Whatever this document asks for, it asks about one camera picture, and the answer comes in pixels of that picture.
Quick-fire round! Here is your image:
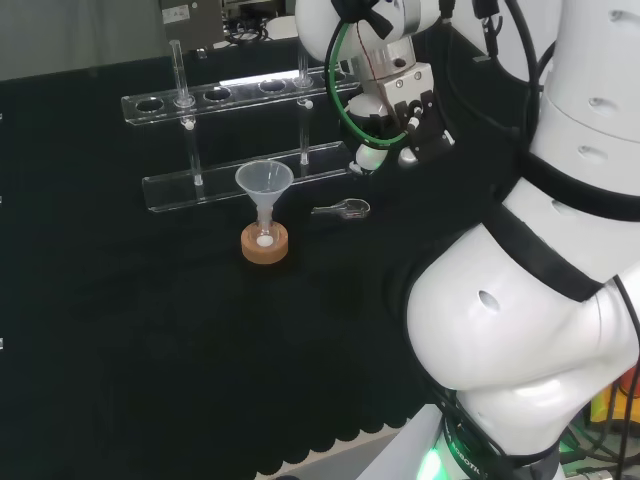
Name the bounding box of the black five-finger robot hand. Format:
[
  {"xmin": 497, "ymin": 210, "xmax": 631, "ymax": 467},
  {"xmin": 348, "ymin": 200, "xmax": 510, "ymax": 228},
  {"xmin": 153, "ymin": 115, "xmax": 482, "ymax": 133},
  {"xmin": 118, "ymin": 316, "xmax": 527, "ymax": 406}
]
[{"xmin": 341, "ymin": 63, "xmax": 456, "ymax": 175}]

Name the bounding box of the green cable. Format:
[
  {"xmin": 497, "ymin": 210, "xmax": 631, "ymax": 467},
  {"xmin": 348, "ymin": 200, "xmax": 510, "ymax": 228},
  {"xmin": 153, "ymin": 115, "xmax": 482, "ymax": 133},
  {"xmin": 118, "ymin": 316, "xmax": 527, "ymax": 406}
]
[{"xmin": 324, "ymin": 18, "xmax": 407, "ymax": 150}]

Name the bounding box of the grey metal box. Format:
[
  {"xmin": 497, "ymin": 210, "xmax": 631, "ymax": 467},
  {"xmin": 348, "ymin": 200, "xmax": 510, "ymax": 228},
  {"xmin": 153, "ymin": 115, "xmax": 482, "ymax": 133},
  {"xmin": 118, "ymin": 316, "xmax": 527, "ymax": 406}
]
[{"xmin": 159, "ymin": 0, "xmax": 224, "ymax": 54}]

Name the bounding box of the cork ring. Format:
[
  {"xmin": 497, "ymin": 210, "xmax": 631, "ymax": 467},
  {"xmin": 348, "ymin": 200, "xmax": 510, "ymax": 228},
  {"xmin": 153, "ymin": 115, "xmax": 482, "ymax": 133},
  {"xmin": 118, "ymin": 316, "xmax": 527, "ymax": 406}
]
[{"xmin": 240, "ymin": 222, "xmax": 291, "ymax": 264}]

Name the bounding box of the clear round-bottom flask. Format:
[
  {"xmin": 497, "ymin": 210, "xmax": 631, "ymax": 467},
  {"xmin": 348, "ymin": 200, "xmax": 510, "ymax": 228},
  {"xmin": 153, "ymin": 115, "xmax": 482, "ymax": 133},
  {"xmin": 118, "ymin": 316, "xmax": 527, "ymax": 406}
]
[{"xmin": 252, "ymin": 219, "xmax": 279, "ymax": 251}]

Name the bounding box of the clear plastic funnel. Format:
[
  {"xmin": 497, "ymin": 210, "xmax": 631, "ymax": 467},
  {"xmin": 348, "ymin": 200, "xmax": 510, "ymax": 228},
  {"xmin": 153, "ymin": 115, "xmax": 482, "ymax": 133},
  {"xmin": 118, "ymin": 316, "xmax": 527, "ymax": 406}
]
[{"xmin": 235, "ymin": 160, "xmax": 295, "ymax": 232}]

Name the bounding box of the clear funnel stand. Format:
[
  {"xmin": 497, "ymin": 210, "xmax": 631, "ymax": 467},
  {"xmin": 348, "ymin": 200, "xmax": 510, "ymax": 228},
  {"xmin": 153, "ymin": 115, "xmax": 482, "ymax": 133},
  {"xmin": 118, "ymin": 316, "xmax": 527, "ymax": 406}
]
[{"xmin": 120, "ymin": 39, "xmax": 362, "ymax": 215}]

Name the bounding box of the black bench cloth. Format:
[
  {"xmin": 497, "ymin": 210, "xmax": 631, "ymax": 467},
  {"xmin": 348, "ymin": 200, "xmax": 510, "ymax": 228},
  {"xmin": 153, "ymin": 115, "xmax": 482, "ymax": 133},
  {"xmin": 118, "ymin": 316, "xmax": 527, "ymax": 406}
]
[{"xmin": 0, "ymin": 35, "xmax": 509, "ymax": 480}]

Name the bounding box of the white flat device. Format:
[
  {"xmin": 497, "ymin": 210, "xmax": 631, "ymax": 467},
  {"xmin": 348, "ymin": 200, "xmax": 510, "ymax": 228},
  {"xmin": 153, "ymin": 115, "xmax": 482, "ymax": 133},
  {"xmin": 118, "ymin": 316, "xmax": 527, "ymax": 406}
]
[{"xmin": 263, "ymin": 16, "xmax": 299, "ymax": 41}]

